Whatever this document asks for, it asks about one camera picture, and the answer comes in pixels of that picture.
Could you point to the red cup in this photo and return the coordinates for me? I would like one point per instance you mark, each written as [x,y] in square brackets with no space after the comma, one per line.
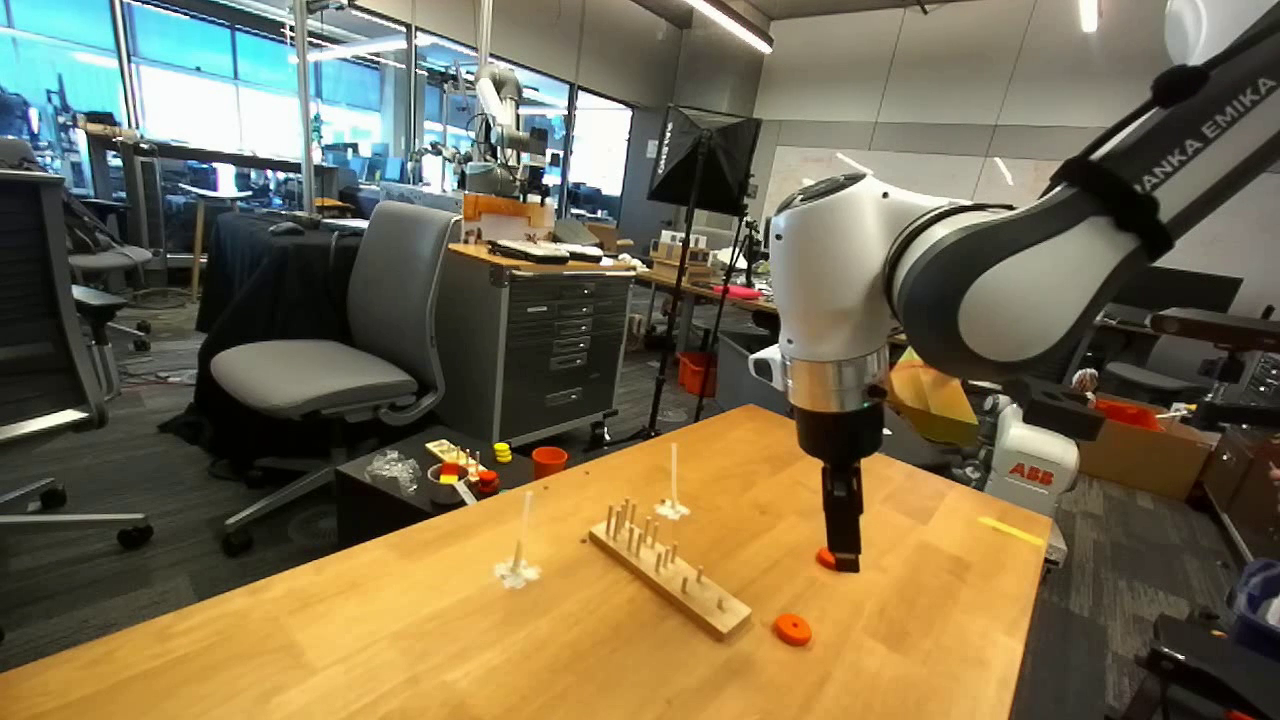
[482,480]

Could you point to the wooden peg base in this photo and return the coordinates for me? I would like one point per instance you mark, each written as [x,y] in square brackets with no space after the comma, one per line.
[704,607]

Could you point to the red item on carton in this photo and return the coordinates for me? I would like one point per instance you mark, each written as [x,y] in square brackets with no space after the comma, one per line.
[1126,408]

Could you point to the black softbox light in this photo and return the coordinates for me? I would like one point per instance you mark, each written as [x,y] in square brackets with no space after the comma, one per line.
[704,161]

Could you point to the yellow block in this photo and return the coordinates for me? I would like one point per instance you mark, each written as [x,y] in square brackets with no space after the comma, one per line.
[500,455]

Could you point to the beige packet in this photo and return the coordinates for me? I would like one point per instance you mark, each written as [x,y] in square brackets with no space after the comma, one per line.
[453,455]

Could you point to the dark keyboard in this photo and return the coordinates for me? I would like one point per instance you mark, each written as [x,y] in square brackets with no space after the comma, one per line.
[547,251]

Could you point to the black monitor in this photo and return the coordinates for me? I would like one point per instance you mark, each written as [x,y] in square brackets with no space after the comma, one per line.
[1183,284]

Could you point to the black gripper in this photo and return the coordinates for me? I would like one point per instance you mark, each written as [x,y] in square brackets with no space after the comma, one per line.
[841,433]

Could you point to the cardboard box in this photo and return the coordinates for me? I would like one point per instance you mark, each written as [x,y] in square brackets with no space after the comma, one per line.
[1146,461]

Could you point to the grey office chair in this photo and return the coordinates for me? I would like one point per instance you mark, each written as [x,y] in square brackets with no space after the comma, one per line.
[306,372]

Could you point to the white ABB robot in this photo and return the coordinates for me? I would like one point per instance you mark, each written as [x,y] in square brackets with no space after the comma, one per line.
[1032,464]

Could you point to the black floor equipment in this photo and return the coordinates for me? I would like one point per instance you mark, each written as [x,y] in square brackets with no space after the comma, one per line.
[1213,673]

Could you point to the clear plastic wrap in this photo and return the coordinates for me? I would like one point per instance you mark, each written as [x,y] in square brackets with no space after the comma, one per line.
[389,464]

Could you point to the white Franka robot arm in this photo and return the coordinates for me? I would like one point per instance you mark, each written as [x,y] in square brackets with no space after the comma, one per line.
[826,265]

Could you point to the low black table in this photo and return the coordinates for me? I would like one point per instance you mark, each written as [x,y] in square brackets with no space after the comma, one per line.
[403,504]

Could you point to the orange bucket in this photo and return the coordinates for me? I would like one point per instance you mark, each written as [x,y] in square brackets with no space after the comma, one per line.
[693,372]

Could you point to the yellow tape strip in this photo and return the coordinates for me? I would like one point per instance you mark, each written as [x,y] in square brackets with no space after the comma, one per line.
[1008,528]

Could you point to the black mesh office chair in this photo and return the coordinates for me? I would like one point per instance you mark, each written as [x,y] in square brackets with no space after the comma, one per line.
[46,304]

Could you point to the orange wooden box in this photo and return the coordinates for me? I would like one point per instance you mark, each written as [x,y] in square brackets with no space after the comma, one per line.
[504,217]

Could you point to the orange cup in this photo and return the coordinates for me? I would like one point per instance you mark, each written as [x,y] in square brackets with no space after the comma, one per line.
[548,461]

